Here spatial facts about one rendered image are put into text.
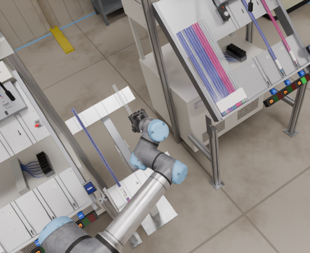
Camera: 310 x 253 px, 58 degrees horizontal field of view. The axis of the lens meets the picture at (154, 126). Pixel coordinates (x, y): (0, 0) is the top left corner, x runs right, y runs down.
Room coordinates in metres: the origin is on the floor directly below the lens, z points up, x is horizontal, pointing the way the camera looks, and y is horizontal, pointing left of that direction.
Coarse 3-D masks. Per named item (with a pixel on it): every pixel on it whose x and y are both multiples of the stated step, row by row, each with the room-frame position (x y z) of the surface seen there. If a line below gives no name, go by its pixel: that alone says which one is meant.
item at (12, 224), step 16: (64, 176) 0.82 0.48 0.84; (32, 192) 0.78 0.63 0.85; (48, 192) 0.77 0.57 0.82; (64, 192) 0.76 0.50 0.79; (80, 192) 0.76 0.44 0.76; (16, 208) 0.73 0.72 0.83; (32, 208) 0.72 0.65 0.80; (48, 208) 0.72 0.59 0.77; (64, 208) 0.71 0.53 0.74; (0, 224) 0.69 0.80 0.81; (16, 224) 0.68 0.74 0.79; (32, 224) 0.67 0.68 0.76; (0, 240) 0.64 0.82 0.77; (16, 240) 0.63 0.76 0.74
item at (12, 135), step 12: (24, 96) 1.10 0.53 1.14; (12, 120) 1.02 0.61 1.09; (24, 120) 1.02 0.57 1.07; (0, 132) 0.99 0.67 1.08; (12, 132) 0.98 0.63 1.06; (24, 132) 0.98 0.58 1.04; (36, 132) 0.98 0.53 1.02; (48, 132) 0.97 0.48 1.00; (0, 144) 0.95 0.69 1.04; (12, 144) 0.95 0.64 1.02; (24, 144) 0.94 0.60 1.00; (0, 156) 0.91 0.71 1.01
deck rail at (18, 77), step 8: (16, 72) 1.17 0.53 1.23; (24, 88) 1.12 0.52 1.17; (32, 96) 1.09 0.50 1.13; (32, 104) 1.06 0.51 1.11; (40, 112) 1.03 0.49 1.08; (48, 120) 1.04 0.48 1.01; (48, 128) 0.98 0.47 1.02; (56, 136) 0.95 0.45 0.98; (64, 152) 0.89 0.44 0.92; (72, 160) 0.88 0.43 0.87; (72, 168) 0.84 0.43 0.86; (80, 176) 0.80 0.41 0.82
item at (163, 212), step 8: (120, 152) 0.88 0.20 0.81; (128, 168) 0.88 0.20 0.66; (160, 200) 0.98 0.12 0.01; (160, 208) 0.92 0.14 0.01; (168, 208) 0.90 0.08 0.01; (152, 216) 0.88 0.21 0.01; (160, 216) 0.86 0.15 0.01; (168, 216) 0.84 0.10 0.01; (144, 224) 0.84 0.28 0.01; (152, 224) 0.82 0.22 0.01; (160, 224) 0.80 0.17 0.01; (152, 232) 0.77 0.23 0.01
